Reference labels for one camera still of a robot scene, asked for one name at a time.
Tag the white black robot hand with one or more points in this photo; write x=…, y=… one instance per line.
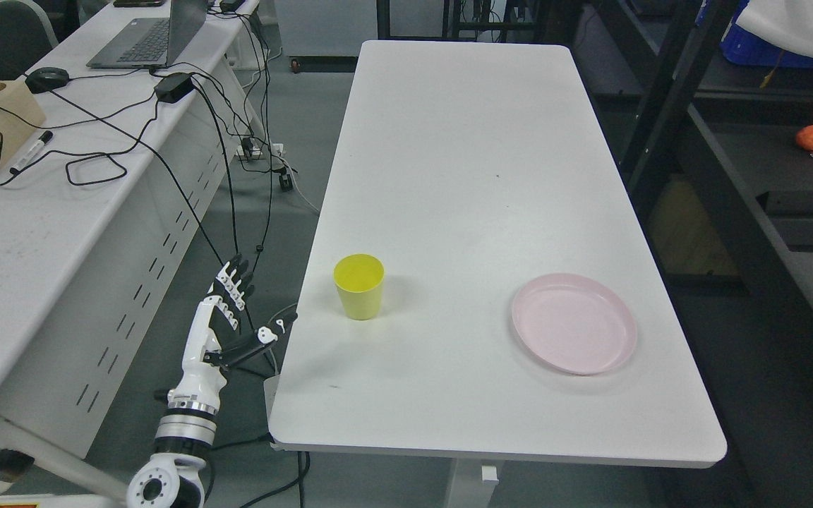
x=216, y=343

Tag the yellow plastic cup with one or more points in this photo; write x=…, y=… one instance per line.
x=359, y=280

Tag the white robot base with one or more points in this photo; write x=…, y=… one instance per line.
x=88, y=500

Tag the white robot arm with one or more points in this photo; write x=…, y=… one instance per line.
x=171, y=477

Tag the black metal shelf rack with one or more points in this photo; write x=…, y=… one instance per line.
x=726, y=199

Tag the white cloth on shelf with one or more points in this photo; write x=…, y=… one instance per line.
x=785, y=24

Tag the white left office desk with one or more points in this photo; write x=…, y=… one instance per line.
x=91, y=237

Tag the white power strip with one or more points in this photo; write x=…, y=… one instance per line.
x=251, y=149

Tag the black power adapter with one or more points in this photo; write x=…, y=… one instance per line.
x=173, y=87

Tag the black white marker pen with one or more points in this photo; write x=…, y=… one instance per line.
x=31, y=153

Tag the white standing desk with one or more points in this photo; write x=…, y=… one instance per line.
x=469, y=169

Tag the grey laptop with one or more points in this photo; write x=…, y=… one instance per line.
x=153, y=42

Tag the black computer mouse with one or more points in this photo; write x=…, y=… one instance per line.
x=46, y=79

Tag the pink plastic plate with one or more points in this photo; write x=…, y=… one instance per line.
x=574, y=324

